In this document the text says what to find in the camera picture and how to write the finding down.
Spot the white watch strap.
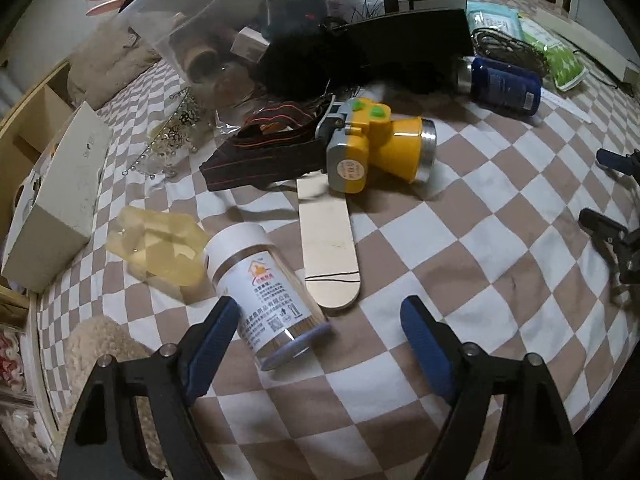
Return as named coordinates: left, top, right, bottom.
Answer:
left=540, top=87, right=593, bottom=123

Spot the wooden bedside shelf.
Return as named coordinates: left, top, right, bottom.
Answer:
left=0, top=62, right=76, bottom=306

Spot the white box lid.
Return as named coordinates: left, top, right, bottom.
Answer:
left=537, top=2, right=640, bottom=83

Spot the yellow translucent plastic piece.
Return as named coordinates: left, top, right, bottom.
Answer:
left=106, top=205, right=211, bottom=301

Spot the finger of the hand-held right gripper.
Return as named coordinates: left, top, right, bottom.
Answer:
left=578, top=208, right=640, bottom=286
left=596, top=149, right=640, bottom=178

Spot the green wipes packet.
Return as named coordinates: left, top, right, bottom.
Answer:
left=517, top=14, right=590, bottom=92

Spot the beige fuzzy cloth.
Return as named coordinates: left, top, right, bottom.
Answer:
left=55, top=316, right=166, bottom=466

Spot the teal wipes packet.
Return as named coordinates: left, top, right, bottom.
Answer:
left=465, top=1, right=526, bottom=43

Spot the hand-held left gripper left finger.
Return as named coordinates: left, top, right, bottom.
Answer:
left=56, top=296, right=243, bottom=480

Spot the crystal tiara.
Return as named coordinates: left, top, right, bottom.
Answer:
left=122, top=87, right=206, bottom=178

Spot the brown cord coil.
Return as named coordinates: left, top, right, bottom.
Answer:
left=472, top=27, right=548, bottom=73

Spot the small white box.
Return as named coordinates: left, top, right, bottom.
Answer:
left=231, top=27, right=268, bottom=61

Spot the beige quilt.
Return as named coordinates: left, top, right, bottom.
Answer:
left=67, top=20, right=161, bottom=111

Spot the black cloth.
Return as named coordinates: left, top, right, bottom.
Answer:
left=265, top=0, right=326, bottom=36

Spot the clear toothpick jar white lid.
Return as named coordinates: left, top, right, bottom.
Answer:
left=205, top=224, right=333, bottom=372

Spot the brown cardboard tube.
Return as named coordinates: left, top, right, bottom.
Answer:
left=182, top=35, right=226, bottom=78

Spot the flat black box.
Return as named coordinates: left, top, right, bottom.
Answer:
left=345, top=10, right=473, bottom=68

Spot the red floral clear pouch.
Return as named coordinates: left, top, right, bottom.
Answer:
left=0, top=330, right=26, bottom=391

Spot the pale flat rounded stick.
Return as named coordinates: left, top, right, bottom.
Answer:
left=296, top=172, right=362, bottom=317

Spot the white cardboard box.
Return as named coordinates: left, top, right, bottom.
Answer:
left=1, top=101, right=113, bottom=295

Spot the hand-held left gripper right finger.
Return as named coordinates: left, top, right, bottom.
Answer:
left=400, top=296, right=583, bottom=480

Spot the black and white box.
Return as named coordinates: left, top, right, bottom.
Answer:
left=382, top=0, right=468, bottom=15

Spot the dark blue can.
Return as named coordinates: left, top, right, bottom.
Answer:
left=455, top=56, right=543, bottom=118

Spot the yellow headlamp with striped strap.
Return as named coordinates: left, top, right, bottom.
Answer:
left=200, top=97, right=437, bottom=195

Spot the clear plastic storage container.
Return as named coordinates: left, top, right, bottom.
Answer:
left=120, top=0, right=418, bottom=111

